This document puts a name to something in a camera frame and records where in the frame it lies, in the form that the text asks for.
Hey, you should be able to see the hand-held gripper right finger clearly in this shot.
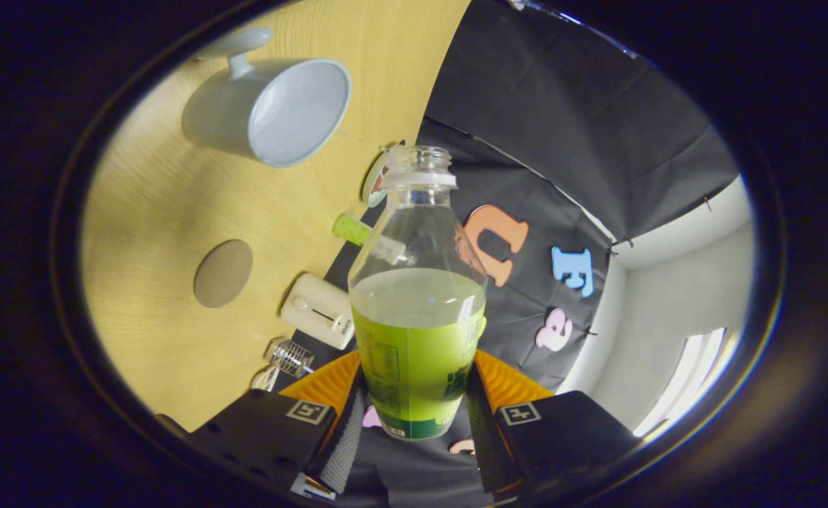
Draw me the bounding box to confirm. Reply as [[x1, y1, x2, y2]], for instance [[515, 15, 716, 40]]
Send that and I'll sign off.
[[465, 349, 642, 498]]

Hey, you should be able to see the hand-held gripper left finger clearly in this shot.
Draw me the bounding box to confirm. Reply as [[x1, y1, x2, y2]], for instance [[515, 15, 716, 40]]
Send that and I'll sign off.
[[188, 351, 364, 502]]

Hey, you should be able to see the green label juice bottle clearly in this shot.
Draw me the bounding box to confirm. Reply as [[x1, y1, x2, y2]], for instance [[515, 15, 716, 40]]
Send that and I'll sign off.
[[348, 145, 489, 441]]

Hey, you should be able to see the brown round coaster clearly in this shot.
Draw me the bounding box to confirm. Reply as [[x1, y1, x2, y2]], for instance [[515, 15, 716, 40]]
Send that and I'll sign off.
[[193, 239, 254, 309]]

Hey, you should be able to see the white cup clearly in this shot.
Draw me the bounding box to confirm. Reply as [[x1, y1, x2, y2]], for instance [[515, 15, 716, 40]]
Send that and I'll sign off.
[[181, 27, 353, 169]]

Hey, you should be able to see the capped white green bottle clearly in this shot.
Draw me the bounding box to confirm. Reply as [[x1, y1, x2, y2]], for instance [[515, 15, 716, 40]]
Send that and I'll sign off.
[[332, 213, 408, 267]]

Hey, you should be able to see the white toaster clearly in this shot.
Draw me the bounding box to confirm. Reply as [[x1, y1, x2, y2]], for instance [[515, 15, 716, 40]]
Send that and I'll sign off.
[[280, 273, 355, 351]]

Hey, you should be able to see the pale green plate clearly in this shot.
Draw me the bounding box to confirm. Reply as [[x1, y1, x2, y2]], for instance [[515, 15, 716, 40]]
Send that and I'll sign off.
[[361, 145, 392, 207]]

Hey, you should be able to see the wooden table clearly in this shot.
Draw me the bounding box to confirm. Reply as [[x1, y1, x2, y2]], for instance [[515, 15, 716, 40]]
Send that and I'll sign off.
[[79, 0, 473, 433]]

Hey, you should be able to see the wire mesh holder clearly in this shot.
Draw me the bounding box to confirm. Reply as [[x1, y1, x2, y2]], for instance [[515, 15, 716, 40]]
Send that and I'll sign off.
[[250, 340, 316, 392]]

